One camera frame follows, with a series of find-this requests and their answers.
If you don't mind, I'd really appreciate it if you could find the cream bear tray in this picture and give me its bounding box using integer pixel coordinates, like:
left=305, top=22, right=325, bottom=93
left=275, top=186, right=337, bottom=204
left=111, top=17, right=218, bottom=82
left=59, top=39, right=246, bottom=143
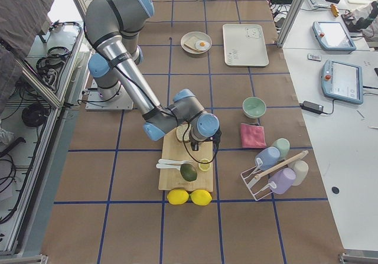
left=222, top=24, right=269, bottom=67

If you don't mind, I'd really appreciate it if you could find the teach pendant near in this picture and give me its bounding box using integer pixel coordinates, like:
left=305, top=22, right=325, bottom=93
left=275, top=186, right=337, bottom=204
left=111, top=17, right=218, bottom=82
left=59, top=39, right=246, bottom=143
left=321, top=60, right=363, bottom=105

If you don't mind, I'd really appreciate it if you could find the green cup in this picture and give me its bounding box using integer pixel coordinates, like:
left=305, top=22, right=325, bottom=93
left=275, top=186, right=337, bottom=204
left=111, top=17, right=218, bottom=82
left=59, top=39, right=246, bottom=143
left=271, top=138, right=290, bottom=160

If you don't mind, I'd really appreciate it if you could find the green bowl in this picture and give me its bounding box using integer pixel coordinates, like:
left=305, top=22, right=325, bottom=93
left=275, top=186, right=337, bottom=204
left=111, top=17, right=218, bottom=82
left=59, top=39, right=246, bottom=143
left=242, top=97, right=266, bottom=119

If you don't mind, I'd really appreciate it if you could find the wooden cutting board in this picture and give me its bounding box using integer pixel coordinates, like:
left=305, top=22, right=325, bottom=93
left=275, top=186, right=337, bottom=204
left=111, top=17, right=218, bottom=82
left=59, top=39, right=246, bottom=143
left=158, top=129, right=214, bottom=193

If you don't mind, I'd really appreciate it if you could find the blue cup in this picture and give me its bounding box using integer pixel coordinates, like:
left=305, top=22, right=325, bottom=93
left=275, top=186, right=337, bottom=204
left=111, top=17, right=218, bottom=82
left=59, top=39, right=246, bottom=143
left=255, top=146, right=281, bottom=171

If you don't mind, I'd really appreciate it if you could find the purple cup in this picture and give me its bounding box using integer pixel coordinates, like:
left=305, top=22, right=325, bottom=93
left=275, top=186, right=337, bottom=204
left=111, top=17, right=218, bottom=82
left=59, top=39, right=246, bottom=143
left=268, top=168, right=296, bottom=194

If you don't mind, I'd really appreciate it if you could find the lemon half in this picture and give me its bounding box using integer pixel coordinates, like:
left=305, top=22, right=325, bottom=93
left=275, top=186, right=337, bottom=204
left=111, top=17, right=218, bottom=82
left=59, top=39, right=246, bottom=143
left=198, top=158, right=211, bottom=172

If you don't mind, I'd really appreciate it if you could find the aluminium frame post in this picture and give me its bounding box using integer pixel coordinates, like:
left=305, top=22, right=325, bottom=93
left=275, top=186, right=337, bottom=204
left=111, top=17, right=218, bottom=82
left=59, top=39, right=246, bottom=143
left=276, top=0, right=304, bottom=48

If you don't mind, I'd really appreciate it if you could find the bread slice on plate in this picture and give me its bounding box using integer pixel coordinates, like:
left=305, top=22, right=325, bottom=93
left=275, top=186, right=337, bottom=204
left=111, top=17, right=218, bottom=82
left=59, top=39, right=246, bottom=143
left=184, top=36, right=200, bottom=51

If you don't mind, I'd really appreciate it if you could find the avocado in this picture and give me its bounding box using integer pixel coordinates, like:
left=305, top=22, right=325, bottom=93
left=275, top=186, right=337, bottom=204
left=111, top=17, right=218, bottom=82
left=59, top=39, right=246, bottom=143
left=180, top=164, right=197, bottom=182

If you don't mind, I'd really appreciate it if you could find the pink cloth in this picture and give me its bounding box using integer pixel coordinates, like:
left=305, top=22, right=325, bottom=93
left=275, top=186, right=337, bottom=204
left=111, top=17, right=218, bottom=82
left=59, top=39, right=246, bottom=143
left=240, top=123, right=266, bottom=149

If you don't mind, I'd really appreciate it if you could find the black power adapter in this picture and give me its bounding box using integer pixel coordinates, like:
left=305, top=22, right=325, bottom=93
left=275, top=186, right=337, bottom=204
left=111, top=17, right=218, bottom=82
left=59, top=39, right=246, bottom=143
left=299, top=100, right=324, bottom=115

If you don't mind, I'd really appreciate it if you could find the right whole lemon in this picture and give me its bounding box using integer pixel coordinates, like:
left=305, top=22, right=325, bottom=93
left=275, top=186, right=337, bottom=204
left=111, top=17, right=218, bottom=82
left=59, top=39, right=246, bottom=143
left=190, top=189, right=212, bottom=206

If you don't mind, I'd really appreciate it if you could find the bread slice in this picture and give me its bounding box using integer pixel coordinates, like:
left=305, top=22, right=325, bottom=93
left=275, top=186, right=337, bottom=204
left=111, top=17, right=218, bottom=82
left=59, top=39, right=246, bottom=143
left=175, top=123, right=191, bottom=143
left=184, top=36, right=200, bottom=51

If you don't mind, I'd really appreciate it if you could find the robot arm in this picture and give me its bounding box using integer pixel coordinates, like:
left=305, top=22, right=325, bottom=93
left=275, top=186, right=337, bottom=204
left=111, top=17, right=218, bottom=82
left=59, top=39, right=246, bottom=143
left=84, top=0, right=221, bottom=151

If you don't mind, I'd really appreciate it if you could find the white plastic knife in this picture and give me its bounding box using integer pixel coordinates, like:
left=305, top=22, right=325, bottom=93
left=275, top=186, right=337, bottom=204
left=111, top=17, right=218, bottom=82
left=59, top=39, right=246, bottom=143
left=155, top=163, right=181, bottom=170

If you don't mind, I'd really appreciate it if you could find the teach pendant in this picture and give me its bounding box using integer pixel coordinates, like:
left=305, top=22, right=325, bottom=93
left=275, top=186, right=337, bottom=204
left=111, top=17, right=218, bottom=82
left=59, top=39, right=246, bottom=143
left=321, top=60, right=363, bottom=105
left=312, top=21, right=356, bottom=53

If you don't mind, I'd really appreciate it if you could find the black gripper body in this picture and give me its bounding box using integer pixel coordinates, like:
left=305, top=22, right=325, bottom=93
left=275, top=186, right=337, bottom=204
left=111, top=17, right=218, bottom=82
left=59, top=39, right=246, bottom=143
left=190, top=132, right=221, bottom=151

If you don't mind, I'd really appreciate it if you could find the white wire cup rack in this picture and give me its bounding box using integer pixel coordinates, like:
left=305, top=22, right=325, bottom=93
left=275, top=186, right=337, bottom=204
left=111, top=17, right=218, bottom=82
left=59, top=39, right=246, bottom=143
left=240, top=165, right=272, bottom=201

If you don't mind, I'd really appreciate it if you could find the cream cup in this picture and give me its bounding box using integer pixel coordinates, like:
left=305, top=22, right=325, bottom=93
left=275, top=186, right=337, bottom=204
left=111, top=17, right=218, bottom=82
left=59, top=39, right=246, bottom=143
left=288, top=160, right=309, bottom=186

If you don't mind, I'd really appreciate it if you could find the whole lemon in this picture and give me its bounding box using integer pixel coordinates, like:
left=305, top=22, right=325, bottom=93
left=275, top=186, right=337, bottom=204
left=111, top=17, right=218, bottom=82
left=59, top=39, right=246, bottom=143
left=190, top=189, right=212, bottom=206
left=167, top=188, right=190, bottom=205

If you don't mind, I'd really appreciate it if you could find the left whole lemon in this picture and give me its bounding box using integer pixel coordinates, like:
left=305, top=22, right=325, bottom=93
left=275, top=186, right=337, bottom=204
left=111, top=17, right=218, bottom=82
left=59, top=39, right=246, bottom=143
left=167, top=188, right=190, bottom=205

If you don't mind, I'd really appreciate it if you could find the teach pendant far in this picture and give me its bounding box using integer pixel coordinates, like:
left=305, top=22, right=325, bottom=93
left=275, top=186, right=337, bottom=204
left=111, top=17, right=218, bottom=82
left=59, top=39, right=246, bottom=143
left=312, top=21, right=356, bottom=53

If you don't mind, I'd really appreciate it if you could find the white round plate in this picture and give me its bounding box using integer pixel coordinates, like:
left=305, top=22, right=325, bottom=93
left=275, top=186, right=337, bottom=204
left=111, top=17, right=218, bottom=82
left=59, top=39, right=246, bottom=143
left=180, top=31, right=212, bottom=54

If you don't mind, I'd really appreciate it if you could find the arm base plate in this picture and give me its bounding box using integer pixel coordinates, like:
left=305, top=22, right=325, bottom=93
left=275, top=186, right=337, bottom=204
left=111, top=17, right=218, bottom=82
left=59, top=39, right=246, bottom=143
left=85, top=79, right=133, bottom=111

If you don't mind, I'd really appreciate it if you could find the fried egg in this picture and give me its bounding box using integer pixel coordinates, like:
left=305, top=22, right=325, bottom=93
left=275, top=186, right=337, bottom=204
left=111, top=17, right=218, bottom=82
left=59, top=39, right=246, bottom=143
left=194, top=40, right=211, bottom=51

